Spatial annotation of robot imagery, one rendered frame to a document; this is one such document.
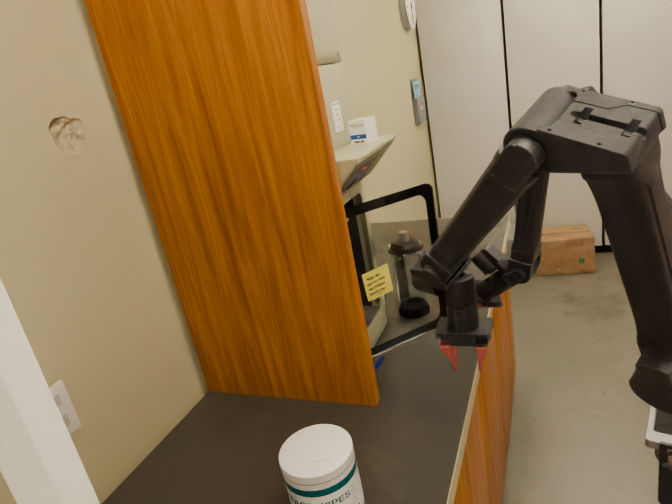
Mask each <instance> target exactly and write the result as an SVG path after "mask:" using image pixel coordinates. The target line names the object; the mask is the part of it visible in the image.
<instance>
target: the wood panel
mask: <svg viewBox="0 0 672 504"><path fill-rule="evenodd" d="M84 1H85V4H86V7H87V10H88V13H89V17H90V20H91V23H92V26H93V29H94V32H95V35H96V39H97V42H98V45H99V48H100V51H101V54H102V57H103V60H104V64H105V67H106V70H107V73H108V76H109V79H110V82H111V86H112V89H113V92H114V95H115V98H116V101H117V104H118V108H119V111H120V114H121V117H122V120H123V123H124V126H125V129H126V133H127V136H128V139H129V142H130V145H131V148H132V151H133V155H134V158H135V161H136V164H137V167H138V170H139V173H140V176H141V180H142V183H143V186H144V189H145V192H146V195H147V198H148V202H149V205H150V208H151V211H152V214H153V217H154V220H155V223H156V227H157V230H158V233H159V236H160V239H161V242H162V245H163V249H164V252H165V255H166V258H167V261H168V264H169V267H170V270H171V274H172V277H173V280H174V283H175V286H176V289H177V292H178V296H179V299H180V302H181V305H182V308H183V311H184V314H185V317H186V321H187V324H188V327H189V330H190V333H191V336H192V339H193V343H194V346H195V349H196V352H197V355H198V358H199V361H200V365H201V368H202V371H203V374H204V377H205V380H206V383H207V386H208V390H209V391H213V392H224V393H235V394H247V395H258V396H269V397H280V398H291V399H303V400H314V401H325V402H336V403H347V404H359V405H370V406H377V404H378V402H379V400H380V395H379V389H378V384H377V379H376V373H375V368H374V363H373V357H372V352H371V347H370V341H369V336H368V331H367V325H366V320H365V315H364V309H363V304H362V299H361V293H360V288H359V283H358V277H357V272H356V267H355V261H354V256H353V251H352V246H351V240H350V235H349V230H348V224H347V219H346V214H345V208H344V203H343V198H342V192H341V187H340V182H339V176H338V171H337V166H336V160H335V155H334V150H333V144H332V139H331V134H330V128H329V123H328V118H327V112H326V107H325V102H324V96H323V91H322V86H321V80H320V75H319V70H318V64H317V59H316V54H315V48H314V43H313V38H312V32H311V27H310V22H309V16H308V11H307V6H306V0H84Z"/></svg>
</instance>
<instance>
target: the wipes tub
mask: <svg viewBox="0 0 672 504"><path fill-rule="evenodd" d="M279 463H280V467H281V471H282V475H283V478H284V482H285V485H286V489H287V492H288V496H289V499H290V503H291V504H365V499H364V494H363V489H362V485H361V480H360V475H359V470H358V466H357V461H356V456H355V451H354V447H353V443H352V439H351V436H350V435H349V433H348V432H347V431H346V430H344V429H343V428H341V427H339V426H336V425H332V424H317V425H312V426H309V427H306V428H303V429H301V430H299V431H297V432H296V433H294V434H293V435H291V436H290V437H289V438H288V439H287V440H286V441H285V442H284V444H283V445H282V447H281V449H280V452H279Z"/></svg>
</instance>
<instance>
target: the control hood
mask: <svg viewBox="0 0 672 504"><path fill-rule="evenodd" d="M395 137H396V135H395V134H390V135H383V136H378V140H376V141H373V142H371V143H368V144H359V145H352V144H351V142H350V143H348V144H347V145H345V146H343V147H341V148H339V149H337V150H336V151H334V155H335V160H336V166H337V171H338V176H339V182H340V187H341V190H342V189H343V187H344V186H345V184H346V183H347V181H348V180H349V179H350V177H351V176H352V174H353V173H354V171H356V170H357V169H359V168H360V167H362V166H363V165H364V164H366V163H367V162H369V161H370V160H372V159H373V158H374V157H376V156H377V155H379V156H378V157H377V158H376V160H375V161H374V163H373V164H372V165H371V167H370V168H369V170H368V171H367V173H366V174H365V176H364V177H363V178H362V179H364V178H365V177H366V176H368V175H369V174H370V173H371V172H372V170H373V169H374V168H375V166H376V165H377V163H378V162H379V161H380V159H381V158H382V156H383V155H384V154H385V152H386V151H387V149H388V148H389V147H390V145H391V144H392V142H393V141H394V140H395Z"/></svg>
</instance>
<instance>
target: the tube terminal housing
mask: <svg viewBox="0 0 672 504"><path fill-rule="evenodd" d="M318 70H319V75H320V80H321V86H322V91H323V96H324V102H325V107H326V112H327V118H328V123H329V128H330V134H331V139H332V144H333V150H334V151H336V150H337V149H339V148H341V147H343V146H345V145H347V144H348V143H350V142H351V138H350V132H349V127H348V121H350V120H352V117H351V112H350V106H349V100H348V94H347V88H346V83H345V77H344V71H343V65H342V63H337V64H330V65H322V66H318ZM337 99H339V101H340V107H341V113H342V118H343V124H344V129H345V131H342V132H340V133H338V134H336V132H335V126H334V121H333V115H332V110H331V104H330V102H331V101H334V100H337ZM342 198H343V203H344V205H345V204H346V203H347V202H348V201H349V200H351V199H352V198H353V202H354V205H357V204H361V203H364V202H366V198H365V192H364V186H363V180H361V181H360V182H359V183H357V184H356V185H355V186H353V187H352V188H351V189H349V190H348V191H347V192H346V193H344V194H343V195H342Z"/></svg>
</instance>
